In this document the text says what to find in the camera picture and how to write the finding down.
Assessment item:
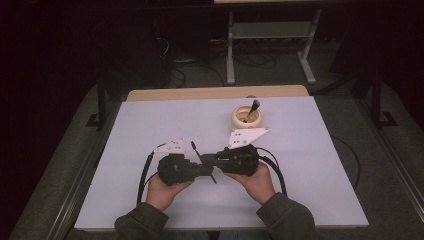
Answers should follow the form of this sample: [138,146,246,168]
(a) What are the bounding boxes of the hand-held gripper cable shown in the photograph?
[254,146,289,198]
[135,142,167,205]

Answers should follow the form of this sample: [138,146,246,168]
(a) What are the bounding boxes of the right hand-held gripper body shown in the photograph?
[215,127,271,177]

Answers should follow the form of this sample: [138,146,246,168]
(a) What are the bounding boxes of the person's left hand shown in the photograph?
[145,179,195,213]

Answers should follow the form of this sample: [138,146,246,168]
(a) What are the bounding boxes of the fluffy black makeup brush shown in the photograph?
[242,98,261,124]

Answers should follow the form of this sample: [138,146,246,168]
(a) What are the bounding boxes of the thin black makeup brush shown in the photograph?
[190,140,218,185]

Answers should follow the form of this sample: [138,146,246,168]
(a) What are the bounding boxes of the white board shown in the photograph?
[73,95,370,232]

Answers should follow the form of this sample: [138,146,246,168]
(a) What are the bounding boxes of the cream ribbed brush holder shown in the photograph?
[231,105,264,131]

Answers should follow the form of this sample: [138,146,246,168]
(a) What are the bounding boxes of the black metal stand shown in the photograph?
[370,68,400,130]
[85,74,108,131]

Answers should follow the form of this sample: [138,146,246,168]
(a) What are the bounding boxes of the black floor cables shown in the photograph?
[169,49,278,89]

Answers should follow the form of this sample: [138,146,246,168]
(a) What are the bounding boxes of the black cable beside table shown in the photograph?
[330,135,362,192]

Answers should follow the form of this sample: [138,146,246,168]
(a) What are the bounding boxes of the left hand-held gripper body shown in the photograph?
[154,138,202,187]

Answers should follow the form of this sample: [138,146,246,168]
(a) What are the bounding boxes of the left hand-held gripper cable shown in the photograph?
[135,142,167,205]

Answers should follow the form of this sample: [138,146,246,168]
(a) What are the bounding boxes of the white metal desk frame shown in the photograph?
[225,9,323,86]

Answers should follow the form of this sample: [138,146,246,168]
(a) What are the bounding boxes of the person's right hand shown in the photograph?
[225,161,277,206]

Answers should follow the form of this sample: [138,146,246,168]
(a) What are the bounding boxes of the right hand-held gripper cable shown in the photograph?
[254,146,289,198]

